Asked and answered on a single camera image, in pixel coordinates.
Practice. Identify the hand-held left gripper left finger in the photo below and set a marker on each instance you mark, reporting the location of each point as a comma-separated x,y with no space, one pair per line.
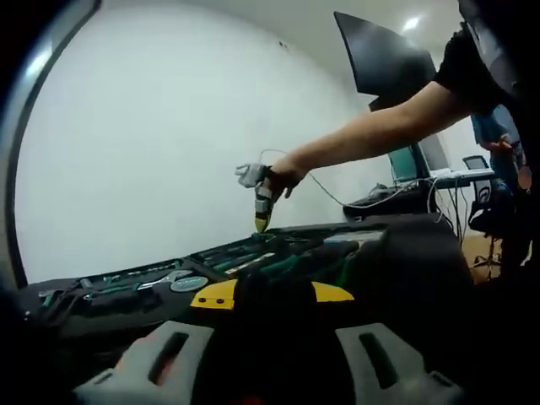
194,352

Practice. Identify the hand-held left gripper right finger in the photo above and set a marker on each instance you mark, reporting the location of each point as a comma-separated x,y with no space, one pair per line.
350,352

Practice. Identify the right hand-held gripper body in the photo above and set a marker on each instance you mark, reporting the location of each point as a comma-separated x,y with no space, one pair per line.
253,175

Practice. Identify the silver adjustable wrench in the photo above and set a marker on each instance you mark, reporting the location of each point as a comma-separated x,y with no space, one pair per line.
164,280

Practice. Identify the black toolbox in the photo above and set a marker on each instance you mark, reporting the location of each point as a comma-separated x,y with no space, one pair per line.
126,301

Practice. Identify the green hex key set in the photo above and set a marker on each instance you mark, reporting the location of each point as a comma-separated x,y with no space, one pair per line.
122,288

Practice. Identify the small silver green tool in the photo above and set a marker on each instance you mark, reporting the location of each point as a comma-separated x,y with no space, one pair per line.
46,297

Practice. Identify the person's right hand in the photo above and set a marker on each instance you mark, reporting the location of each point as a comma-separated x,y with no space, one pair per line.
287,175

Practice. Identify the person's left hand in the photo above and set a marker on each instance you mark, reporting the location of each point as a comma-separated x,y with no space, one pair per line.
126,358

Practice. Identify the black desk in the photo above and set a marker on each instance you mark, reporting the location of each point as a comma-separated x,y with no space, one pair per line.
392,206

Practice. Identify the large black monitor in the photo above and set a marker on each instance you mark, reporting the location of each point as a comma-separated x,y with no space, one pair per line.
379,55

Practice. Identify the white keyboard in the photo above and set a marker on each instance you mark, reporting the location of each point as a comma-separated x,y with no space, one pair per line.
460,173

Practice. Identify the black mesh office chair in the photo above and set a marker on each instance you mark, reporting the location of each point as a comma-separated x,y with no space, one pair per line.
485,198

